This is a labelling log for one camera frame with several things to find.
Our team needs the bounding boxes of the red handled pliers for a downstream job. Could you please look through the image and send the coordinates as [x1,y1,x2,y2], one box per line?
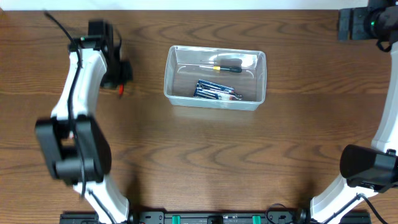
[118,84,124,98]

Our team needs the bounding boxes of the silver ring wrench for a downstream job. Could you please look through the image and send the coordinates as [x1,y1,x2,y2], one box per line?
[193,84,243,100]

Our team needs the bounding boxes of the blue precision screwdriver set case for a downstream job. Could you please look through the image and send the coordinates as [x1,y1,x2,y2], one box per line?
[197,80,236,94]

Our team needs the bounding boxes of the black yellow screwdriver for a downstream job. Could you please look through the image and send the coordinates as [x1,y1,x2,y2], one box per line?
[200,65,242,73]

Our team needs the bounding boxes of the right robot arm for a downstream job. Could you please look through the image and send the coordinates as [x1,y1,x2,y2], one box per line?
[286,1,397,223]

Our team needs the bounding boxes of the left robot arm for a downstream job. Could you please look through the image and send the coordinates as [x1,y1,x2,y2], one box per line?
[35,20,132,223]

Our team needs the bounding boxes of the clear plastic container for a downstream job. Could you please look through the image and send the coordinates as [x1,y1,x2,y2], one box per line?
[164,45,267,111]

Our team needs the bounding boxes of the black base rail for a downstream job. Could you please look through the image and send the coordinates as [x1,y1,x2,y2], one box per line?
[59,210,372,224]

